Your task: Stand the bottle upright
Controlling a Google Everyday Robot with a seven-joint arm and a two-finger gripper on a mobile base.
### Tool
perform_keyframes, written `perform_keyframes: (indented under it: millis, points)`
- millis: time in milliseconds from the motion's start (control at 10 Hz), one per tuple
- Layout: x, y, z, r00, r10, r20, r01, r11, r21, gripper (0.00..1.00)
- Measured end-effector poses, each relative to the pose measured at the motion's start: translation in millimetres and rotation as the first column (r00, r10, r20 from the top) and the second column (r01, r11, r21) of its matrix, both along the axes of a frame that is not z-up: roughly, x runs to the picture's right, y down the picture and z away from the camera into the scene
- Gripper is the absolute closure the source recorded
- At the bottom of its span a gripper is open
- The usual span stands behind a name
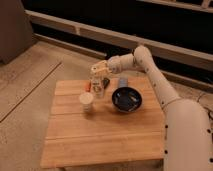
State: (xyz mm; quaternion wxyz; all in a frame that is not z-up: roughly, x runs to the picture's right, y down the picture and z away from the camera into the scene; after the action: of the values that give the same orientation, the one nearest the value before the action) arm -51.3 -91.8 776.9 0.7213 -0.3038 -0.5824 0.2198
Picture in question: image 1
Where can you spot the wooden shelf rail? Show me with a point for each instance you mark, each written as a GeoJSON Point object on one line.
{"type": "Point", "coordinates": [166, 51]}

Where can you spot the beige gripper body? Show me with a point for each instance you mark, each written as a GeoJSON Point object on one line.
{"type": "Point", "coordinates": [100, 69]}

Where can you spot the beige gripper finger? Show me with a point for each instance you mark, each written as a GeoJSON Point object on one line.
{"type": "Point", "coordinates": [94, 78]}
{"type": "Point", "coordinates": [105, 76]}

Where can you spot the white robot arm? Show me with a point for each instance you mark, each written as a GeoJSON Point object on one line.
{"type": "Point", "coordinates": [188, 140]}

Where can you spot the black frying pan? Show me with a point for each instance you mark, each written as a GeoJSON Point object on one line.
{"type": "Point", "coordinates": [125, 98]}

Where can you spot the brown cabinet corner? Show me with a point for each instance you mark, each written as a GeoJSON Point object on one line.
{"type": "Point", "coordinates": [16, 33]}

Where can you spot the orange carrot toy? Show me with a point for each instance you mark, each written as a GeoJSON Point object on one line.
{"type": "Point", "coordinates": [88, 86]}

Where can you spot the wooden table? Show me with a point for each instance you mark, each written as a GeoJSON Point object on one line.
{"type": "Point", "coordinates": [106, 135]}

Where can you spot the white paper cup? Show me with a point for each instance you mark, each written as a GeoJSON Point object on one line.
{"type": "Point", "coordinates": [86, 99]}

